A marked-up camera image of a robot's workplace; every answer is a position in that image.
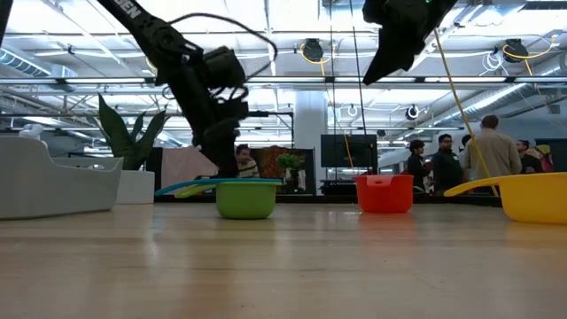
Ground black metal frame stand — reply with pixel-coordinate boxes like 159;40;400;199
247;110;295;150

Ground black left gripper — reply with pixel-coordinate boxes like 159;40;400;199
154;61;250;179

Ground thin yellow cord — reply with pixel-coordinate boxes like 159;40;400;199
342;132;355;169

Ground black ceiling cable reel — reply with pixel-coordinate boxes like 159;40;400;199
501;37;557;76
299;37;333;76

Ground yellow measuring cup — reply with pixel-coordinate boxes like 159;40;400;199
443;171;567;226

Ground grey ventilation duct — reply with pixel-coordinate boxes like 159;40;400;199
0;46;79;92
436;55;567;128

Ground colourful patterned tapestry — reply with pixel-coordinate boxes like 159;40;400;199
254;146;291;181

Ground colourful bag pile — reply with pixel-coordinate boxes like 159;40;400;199
533;144;555;174

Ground black monitor stand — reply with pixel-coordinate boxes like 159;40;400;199
318;178;361;197

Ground white figure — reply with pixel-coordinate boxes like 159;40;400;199
18;122;45;142

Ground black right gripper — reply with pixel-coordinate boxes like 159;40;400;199
361;0;458;86

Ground yellow hanging strap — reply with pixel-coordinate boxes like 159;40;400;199
432;27;501;198

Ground long ceiling light rail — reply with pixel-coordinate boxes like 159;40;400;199
0;75;567;85

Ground black table frame rail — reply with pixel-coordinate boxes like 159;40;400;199
154;193;567;209

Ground white building column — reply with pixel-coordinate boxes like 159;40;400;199
293;90;330;196

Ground orange measuring cup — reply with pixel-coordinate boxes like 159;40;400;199
353;174;416;214

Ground grey plastic basket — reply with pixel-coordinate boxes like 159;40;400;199
0;135;124;221

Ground small green leafy plant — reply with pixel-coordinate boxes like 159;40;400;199
276;152;307;195

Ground black hanging cable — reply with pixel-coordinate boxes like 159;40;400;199
328;0;338;136
348;0;369;136

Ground green measuring cup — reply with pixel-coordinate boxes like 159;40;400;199
174;180;279;221

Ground white square planter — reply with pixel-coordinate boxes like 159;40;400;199
115;169;156;206

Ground pink hanging cloth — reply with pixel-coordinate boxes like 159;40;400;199
161;145;219;192

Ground green snake plant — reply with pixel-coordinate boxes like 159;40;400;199
86;92;170;172

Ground black monitor screen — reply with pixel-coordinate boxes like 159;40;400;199
320;134;379;169

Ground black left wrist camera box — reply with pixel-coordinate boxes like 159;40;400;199
202;45;247;89

